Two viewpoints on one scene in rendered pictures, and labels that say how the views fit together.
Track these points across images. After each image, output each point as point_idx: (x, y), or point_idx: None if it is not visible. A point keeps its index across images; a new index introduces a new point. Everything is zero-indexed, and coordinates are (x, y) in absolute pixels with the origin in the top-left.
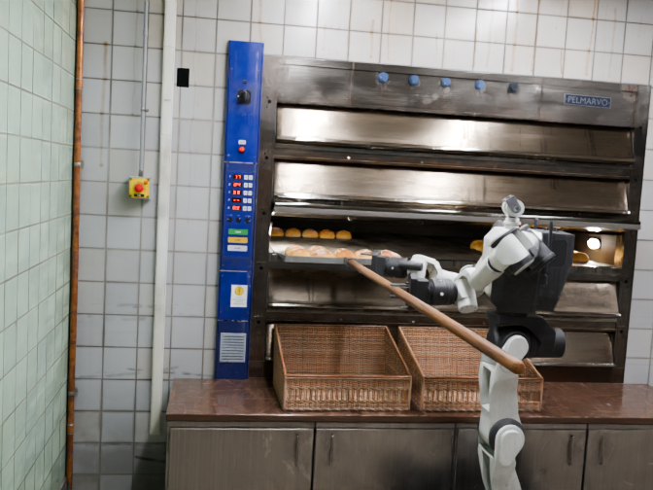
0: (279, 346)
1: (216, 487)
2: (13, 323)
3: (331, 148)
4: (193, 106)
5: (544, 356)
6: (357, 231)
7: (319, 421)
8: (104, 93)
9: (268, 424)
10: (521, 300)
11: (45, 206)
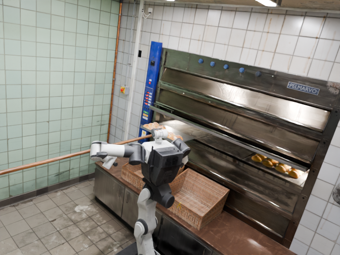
0: None
1: (102, 190)
2: (45, 121)
3: (177, 88)
4: (141, 64)
5: (160, 204)
6: None
7: (125, 186)
8: (122, 56)
9: (115, 179)
10: (145, 175)
11: (78, 91)
